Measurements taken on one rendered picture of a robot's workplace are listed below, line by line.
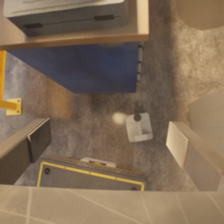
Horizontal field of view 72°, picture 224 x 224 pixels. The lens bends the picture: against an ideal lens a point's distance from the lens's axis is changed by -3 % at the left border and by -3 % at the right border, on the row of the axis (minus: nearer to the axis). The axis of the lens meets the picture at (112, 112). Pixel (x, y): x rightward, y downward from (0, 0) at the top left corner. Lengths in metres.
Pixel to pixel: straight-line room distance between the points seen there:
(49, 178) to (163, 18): 1.53
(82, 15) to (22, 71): 1.40
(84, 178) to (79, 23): 0.86
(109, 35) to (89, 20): 0.05
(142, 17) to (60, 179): 0.97
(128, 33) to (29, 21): 0.22
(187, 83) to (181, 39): 0.38
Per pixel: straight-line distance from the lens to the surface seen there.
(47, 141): 0.17
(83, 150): 1.35
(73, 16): 0.38
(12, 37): 0.50
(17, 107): 1.66
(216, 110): 0.92
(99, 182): 1.02
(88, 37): 0.40
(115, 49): 0.56
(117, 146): 1.29
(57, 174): 1.10
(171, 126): 0.16
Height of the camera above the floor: 1.27
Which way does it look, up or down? 80 degrees down
